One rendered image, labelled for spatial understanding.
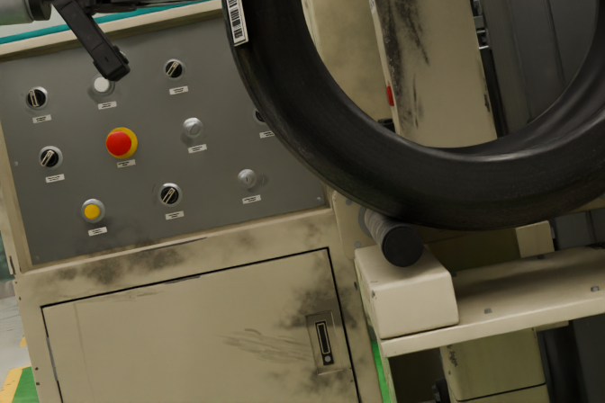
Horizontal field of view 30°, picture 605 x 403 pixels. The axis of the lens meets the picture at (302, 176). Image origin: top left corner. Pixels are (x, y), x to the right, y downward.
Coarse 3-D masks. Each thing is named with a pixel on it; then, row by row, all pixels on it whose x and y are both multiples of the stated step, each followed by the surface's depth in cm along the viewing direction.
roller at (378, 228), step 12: (372, 216) 143; (384, 216) 134; (372, 228) 137; (384, 228) 124; (396, 228) 120; (408, 228) 120; (384, 240) 120; (396, 240) 120; (408, 240) 120; (420, 240) 120; (384, 252) 120; (396, 252) 120; (408, 252) 120; (420, 252) 120; (396, 264) 120; (408, 264) 120
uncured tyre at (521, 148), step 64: (256, 0) 118; (256, 64) 120; (320, 64) 118; (320, 128) 119; (384, 128) 118; (576, 128) 120; (384, 192) 121; (448, 192) 119; (512, 192) 119; (576, 192) 121
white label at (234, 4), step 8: (232, 0) 119; (240, 0) 118; (232, 8) 120; (240, 8) 118; (232, 16) 120; (240, 16) 118; (232, 24) 121; (240, 24) 118; (232, 32) 121; (240, 32) 119; (240, 40) 119
